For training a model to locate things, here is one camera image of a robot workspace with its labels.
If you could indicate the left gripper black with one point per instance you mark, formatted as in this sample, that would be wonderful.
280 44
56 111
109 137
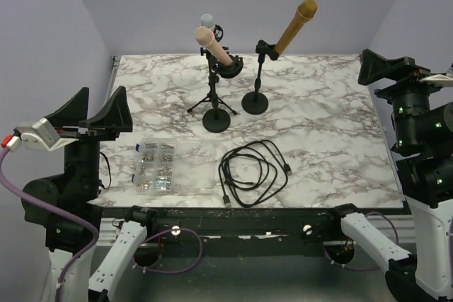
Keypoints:
115 115

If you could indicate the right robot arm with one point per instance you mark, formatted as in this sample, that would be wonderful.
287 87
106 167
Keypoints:
424 142

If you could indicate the white grey microphone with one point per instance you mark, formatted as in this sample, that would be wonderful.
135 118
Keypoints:
207 21

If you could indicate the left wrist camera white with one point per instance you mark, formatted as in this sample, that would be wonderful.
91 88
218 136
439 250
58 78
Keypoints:
37 136

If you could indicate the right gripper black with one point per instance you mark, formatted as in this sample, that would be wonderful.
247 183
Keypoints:
374 66

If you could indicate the black round-base clip stand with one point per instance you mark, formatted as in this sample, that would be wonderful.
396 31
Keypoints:
255 102

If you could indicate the black tripod shockmount stand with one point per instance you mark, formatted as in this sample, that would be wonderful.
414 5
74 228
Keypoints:
213 79

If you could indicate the gold microphone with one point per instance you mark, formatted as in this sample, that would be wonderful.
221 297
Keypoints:
304 13

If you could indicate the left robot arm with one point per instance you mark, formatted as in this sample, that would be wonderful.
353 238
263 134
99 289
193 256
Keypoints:
71 221

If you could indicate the clear plastic screw box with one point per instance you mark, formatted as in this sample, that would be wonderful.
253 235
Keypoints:
171 166

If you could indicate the black round-base shockmount stand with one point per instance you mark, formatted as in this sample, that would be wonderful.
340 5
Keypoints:
217 120

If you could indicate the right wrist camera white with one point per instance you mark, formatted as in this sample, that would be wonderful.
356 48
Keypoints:
444 80

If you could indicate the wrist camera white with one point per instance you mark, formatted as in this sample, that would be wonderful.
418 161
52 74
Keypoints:
444 80
37 136

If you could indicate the black mounting rail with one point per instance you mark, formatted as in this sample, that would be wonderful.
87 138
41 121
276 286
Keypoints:
238 232

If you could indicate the pink microphone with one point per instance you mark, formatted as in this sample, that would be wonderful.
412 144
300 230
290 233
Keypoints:
214 45

